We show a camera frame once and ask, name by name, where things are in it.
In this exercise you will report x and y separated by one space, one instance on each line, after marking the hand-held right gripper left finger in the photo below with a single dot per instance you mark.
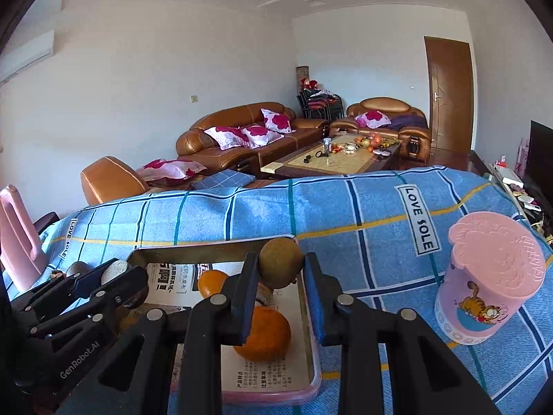
244 311

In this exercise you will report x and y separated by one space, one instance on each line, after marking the white air conditioner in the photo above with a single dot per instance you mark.
26 58

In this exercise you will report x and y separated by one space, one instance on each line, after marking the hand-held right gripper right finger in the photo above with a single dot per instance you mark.
319 311

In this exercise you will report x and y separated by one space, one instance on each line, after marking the large orange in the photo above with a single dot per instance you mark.
268 333

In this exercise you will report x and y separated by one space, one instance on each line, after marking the pink bag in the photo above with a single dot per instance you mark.
522 155

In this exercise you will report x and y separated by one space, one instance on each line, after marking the stack of dark chairs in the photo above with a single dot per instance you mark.
319 106

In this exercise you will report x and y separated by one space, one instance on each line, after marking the black television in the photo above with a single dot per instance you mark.
542 160

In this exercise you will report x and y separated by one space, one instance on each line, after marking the pink plastic chair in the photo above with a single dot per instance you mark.
23 233

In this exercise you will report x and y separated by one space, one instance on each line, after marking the purple white cake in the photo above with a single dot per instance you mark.
114 270

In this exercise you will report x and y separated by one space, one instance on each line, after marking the white pillow magenta flowers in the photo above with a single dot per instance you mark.
278 121
372 118
259 134
170 168
227 137

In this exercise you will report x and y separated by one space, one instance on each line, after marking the brown leather sofa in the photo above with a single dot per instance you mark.
233 114

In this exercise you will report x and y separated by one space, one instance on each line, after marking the glass jar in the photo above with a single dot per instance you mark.
327 145

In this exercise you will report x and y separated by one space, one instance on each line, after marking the brown kiwi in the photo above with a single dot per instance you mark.
280 261

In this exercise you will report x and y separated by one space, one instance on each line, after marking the dark snack packet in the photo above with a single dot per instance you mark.
265 296

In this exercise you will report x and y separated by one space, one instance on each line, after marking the plate of fruit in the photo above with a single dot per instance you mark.
371 139

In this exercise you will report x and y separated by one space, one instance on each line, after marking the folded blue checked cloth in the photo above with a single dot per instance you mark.
224 179

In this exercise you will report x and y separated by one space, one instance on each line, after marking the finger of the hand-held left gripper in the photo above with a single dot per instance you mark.
86 280
121 296

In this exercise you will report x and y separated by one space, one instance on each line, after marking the small orange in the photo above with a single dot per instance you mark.
211 283

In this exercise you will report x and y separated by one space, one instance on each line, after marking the low television cabinet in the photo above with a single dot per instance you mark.
479 164

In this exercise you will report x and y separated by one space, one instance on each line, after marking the square ceiling light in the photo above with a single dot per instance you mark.
317 1

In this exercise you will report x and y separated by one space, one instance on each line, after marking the dark maroon chair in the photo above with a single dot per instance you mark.
45 221

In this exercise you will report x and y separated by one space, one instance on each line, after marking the orange leather chair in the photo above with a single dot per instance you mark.
112 179

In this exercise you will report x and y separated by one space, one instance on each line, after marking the blue checked blanket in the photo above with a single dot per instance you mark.
389 233

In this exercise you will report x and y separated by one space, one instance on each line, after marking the brown leather armchair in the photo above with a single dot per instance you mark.
380 104

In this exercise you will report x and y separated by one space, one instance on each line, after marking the white box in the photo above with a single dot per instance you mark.
507 175

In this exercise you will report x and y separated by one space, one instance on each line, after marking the pink cartoon cup with lid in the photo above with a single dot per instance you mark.
488 268

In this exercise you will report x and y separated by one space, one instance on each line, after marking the wooden coffee table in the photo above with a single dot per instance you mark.
337 162

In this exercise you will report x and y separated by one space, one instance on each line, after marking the brown wooden door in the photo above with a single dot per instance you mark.
449 95

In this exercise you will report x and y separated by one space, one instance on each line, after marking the red plush toy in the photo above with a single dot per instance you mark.
310 83

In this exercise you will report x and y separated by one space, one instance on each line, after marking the tall patterned cylinder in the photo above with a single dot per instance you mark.
302 75

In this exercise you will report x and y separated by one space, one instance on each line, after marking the purple blanket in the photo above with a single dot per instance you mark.
408 121

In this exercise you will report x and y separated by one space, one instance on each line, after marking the pink tin box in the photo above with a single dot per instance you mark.
268 380

